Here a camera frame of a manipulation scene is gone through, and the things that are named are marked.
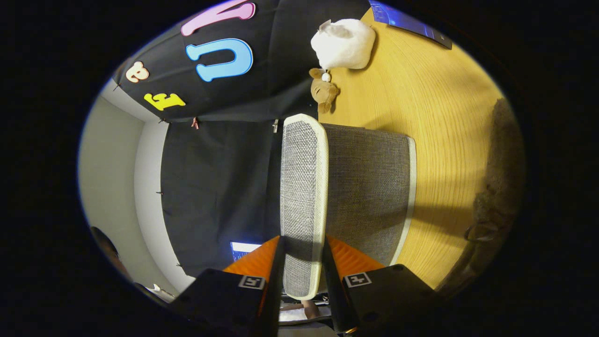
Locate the grey fabric storage box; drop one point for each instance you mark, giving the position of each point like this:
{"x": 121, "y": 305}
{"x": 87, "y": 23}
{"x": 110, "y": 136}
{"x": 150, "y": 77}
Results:
{"x": 304, "y": 196}

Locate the blue book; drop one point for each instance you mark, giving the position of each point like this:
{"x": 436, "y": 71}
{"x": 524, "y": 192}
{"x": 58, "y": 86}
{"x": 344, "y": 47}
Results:
{"x": 407, "y": 21}

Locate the white plush toy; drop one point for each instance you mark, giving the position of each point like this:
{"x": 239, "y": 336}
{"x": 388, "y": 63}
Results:
{"x": 344, "y": 44}

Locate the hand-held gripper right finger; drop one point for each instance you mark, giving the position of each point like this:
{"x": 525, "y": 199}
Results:
{"x": 333, "y": 290}

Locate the brown plush toy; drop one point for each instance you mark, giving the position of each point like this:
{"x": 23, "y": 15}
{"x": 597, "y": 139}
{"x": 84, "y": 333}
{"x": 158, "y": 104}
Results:
{"x": 324, "y": 91}

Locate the bright computer screen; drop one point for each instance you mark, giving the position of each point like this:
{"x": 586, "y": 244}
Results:
{"x": 243, "y": 250}

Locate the red clip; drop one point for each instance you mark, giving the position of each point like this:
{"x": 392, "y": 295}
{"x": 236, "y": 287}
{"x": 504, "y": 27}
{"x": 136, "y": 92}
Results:
{"x": 195, "y": 123}

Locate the silver clip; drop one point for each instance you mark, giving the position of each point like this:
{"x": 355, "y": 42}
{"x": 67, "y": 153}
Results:
{"x": 275, "y": 126}

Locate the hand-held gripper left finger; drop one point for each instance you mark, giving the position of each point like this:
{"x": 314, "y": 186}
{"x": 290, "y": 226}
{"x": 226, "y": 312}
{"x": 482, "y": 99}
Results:
{"x": 276, "y": 299}

